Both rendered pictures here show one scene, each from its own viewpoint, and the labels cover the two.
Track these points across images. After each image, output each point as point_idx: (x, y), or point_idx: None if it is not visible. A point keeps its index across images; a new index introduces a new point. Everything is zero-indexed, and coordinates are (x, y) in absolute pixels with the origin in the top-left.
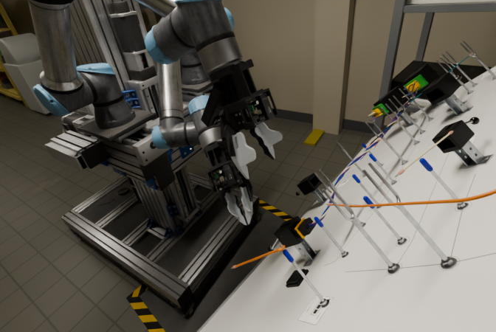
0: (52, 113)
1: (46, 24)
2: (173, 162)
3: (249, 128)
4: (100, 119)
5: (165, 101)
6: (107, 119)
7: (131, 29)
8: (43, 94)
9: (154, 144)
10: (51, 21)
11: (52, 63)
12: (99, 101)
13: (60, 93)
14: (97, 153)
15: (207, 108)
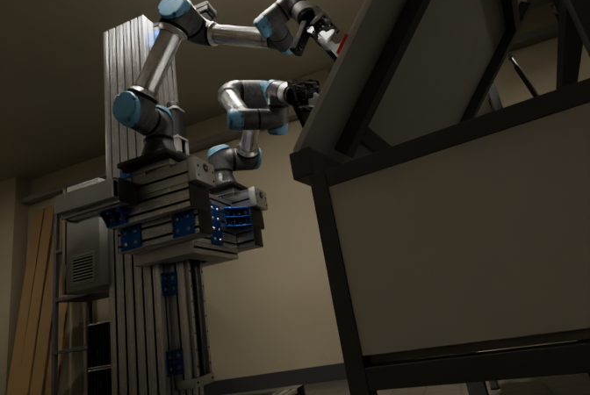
0: (124, 116)
1: (166, 42)
2: (204, 239)
3: (327, 22)
4: (151, 148)
5: (237, 102)
6: (159, 148)
7: (179, 118)
8: (131, 93)
9: (231, 116)
10: (170, 41)
11: (152, 70)
12: (156, 132)
13: (144, 96)
14: (129, 191)
15: (296, 37)
